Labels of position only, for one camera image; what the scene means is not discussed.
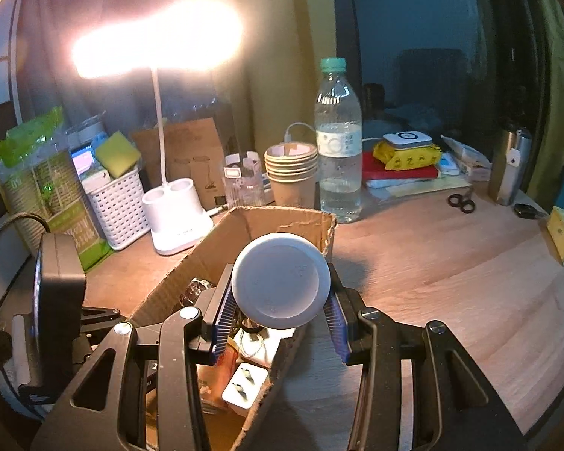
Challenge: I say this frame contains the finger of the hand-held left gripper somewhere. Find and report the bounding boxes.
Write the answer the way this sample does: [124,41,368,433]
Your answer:
[79,304,124,327]
[75,328,118,362]

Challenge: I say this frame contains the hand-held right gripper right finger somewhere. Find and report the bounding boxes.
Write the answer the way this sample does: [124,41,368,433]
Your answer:
[323,268,529,451]

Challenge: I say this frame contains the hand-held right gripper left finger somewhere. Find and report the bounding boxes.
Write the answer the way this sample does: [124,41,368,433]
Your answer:
[30,265,236,451]

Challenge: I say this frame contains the wristwatch with dark strap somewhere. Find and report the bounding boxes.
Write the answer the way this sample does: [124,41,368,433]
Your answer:
[181,277,217,311]

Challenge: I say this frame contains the red and gold tin can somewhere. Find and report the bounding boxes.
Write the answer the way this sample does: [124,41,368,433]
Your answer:
[196,345,240,416]

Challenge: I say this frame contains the white charger plug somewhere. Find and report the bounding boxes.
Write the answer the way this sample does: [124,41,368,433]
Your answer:
[222,364,270,409]

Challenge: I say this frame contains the white pill bottle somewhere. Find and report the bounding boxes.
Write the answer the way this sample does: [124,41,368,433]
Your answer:
[232,233,332,330]

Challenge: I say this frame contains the cardboard box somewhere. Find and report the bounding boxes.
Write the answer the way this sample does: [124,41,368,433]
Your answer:
[129,205,338,451]

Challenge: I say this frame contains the white perforated plastic basket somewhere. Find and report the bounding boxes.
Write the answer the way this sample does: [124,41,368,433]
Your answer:
[82,166,152,251]

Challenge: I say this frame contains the white desk lamp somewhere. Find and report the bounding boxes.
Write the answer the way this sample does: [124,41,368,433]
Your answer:
[72,0,243,257]

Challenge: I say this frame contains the blue and white small box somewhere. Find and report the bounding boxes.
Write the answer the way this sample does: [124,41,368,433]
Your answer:
[70,145,111,184]

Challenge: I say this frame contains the yellow-green sponge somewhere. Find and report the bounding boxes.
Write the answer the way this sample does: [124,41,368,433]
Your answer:
[95,132,139,179]

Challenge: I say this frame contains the stack of brown paper cups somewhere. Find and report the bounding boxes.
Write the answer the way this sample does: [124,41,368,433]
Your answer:
[264,142,320,210]

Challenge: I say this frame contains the clear water bottle green cap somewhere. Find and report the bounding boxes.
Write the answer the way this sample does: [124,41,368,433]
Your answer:
[314,58,364,224]

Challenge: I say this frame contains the red book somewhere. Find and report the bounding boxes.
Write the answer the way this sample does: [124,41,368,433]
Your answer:
[362,154,440,182]

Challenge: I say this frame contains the clear plastic document folder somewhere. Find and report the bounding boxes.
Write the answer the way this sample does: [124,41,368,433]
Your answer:
[367,176,473,198]

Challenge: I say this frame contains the brown printed carton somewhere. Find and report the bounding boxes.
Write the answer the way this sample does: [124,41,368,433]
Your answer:
[130,117,226,212]

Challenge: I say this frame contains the yellow wet wipes packet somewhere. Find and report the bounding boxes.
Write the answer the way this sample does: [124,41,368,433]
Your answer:
[373,141,443,171]

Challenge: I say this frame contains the white power bank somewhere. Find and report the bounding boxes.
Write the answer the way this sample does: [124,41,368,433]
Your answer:
[382,130,433,150]

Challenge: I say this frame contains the white medicine boxes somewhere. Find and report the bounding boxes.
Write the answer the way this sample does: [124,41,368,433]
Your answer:
[442,135,492,182]

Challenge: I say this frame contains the black car key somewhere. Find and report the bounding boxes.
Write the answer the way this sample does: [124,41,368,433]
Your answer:
[514,203,548,219]

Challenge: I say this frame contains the stainless steel tumbler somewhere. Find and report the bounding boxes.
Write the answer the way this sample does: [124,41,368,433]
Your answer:
[488,124,533,206]

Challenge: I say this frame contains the grey-blue curtain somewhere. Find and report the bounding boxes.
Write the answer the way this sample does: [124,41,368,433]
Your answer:
[9,0,217,151]

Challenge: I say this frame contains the black framed glass door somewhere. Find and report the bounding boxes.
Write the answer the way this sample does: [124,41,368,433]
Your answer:
[287,0,546,160]

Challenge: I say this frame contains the yellow curtain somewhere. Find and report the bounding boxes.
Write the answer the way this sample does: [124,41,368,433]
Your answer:
[207,0,339,151]
[522,0,564,207]

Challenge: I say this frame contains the black cable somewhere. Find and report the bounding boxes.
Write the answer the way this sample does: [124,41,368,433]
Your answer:
[0,213,52,332]

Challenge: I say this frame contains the black handled scissors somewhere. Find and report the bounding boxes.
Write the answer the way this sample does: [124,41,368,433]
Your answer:
[447,188,476,213]

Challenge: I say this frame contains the white charging cable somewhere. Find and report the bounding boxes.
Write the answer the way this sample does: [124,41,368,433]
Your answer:
[284,123,386,145]

